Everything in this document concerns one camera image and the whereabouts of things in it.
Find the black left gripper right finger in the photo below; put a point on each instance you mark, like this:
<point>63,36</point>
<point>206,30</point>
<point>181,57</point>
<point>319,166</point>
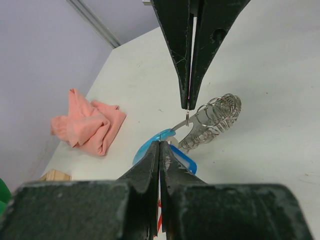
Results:
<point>195,210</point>

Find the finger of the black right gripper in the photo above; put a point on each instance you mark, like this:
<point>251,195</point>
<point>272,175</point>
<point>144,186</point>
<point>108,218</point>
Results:
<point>176,23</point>
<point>214,20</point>

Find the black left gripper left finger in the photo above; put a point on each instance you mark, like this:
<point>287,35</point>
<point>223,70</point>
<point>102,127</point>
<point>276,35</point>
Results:
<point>122,209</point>

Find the key with red tag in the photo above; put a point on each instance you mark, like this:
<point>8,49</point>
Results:
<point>159,218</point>

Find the key with blue window tag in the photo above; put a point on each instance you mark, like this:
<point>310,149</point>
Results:
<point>180,156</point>

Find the wooden clothes rack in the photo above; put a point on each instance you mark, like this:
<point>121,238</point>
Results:
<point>55,175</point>

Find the pink cloth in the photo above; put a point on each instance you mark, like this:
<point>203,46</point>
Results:
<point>90,126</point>

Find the green shirt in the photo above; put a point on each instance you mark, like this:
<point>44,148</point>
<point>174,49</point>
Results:
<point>5,196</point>

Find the aluminium frame rail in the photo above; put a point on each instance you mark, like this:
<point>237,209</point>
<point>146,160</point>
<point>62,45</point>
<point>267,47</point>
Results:
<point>96,24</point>

